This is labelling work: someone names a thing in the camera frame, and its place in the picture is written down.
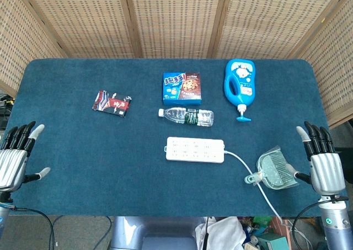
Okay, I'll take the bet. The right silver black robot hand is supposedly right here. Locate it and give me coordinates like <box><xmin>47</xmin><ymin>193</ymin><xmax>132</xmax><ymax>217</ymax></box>
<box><xmin>285</xmin><ymin>120</ymin><xmax>347</xmax><ymax>195</ymax></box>

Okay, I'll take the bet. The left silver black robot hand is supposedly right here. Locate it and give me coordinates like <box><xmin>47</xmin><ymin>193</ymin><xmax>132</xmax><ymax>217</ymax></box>
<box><xmin>0</xmin><ymin>120</ymin><xmax>51</xmax><ymax>193</ymax></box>

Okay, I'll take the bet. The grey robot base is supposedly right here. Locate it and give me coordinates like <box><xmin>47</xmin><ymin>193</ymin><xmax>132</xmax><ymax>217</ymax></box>
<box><xmin>109</xmin><ymin>216</ymin><xmax>216</xmax><ymax>250</ymax></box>

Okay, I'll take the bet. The white power strip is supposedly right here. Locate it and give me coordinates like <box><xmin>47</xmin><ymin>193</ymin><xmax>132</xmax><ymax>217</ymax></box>
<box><xmin>163</xmin><ymin>136</ymin><xmax>226</xmax><ymax>163</ymax></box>

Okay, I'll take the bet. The translucent green dustpan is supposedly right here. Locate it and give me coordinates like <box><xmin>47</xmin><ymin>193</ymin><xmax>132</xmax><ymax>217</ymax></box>
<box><xmin>243</xmin><ymin>146</ymin><xmax>300</xmax><ymax>191</ymax></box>

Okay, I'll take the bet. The teal box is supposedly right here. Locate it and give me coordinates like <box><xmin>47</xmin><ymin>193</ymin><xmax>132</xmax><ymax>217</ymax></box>
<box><xmin>259</xmin><ymin>231</ymin><xmax>288</xmax><ymax>250</ymax></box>

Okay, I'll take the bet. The blue table mat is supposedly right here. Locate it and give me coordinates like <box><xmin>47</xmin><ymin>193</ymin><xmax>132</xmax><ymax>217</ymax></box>
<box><xmin>8</xmin><ymin>58</ymin><xmax>347</xmax><ymax>217</ymax></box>

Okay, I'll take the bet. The black red card box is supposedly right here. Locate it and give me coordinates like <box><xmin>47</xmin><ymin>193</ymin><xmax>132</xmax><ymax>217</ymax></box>
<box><xmin>92</xmin><ymin>89</ymin><xmax>132</xmax><ymax>118</ymax></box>

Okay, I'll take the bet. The blue detergent pump bottle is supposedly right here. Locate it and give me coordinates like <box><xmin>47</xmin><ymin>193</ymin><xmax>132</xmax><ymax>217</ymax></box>
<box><xmin>224</xmin><ymin>58</ymin><xmax>256</xmax><ymax>123</ymax></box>

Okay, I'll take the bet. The white cloth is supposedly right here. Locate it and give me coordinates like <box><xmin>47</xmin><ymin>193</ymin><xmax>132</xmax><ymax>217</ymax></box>
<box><xmin>195</xmin><ymin>216</ymin><xmax>246</xmax><ymax>250</ymax></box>

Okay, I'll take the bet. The clear plastic water bottle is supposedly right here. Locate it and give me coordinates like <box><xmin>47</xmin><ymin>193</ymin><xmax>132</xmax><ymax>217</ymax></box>
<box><xmin>158</xmin><ymin>107</ymin><xmax>215</xmax><ymax>127</ymax></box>

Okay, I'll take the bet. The blue cookie box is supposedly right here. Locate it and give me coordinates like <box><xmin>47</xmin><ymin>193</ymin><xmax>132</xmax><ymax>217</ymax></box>
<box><xmin>162</xmin><ymin>72</ymin><xmax>202</xmax><ymax>106</ymax></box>

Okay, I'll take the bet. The woven bamboo folding screen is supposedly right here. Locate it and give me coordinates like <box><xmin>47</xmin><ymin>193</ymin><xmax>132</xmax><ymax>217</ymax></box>
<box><xmin>0</xmin><ymin>0</ymin><xmax>353</xmax><ymax>129</ymax></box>

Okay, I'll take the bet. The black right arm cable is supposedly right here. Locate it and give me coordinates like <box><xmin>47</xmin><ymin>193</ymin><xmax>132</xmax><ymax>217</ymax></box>
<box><xmin>292</xmin><ymin>195</ymin><xmax>349</xmax><ymax>250</ymax></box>

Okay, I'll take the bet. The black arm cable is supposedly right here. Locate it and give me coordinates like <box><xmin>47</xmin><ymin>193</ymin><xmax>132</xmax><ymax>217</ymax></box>
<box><xmin>292</xmin><ymin>195</ymin><xmax>349</xmax><ymax>250</ymax></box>
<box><xmin>9</xmin><ymin>205</ymin><xmax>56</xmax><ymax>250</ymax></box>

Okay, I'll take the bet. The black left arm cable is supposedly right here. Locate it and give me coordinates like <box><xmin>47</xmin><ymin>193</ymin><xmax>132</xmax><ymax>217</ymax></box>
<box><xmin>9</xmin><ymin>205</ymin><xmax>56</xmax><ymax>250</ymax></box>

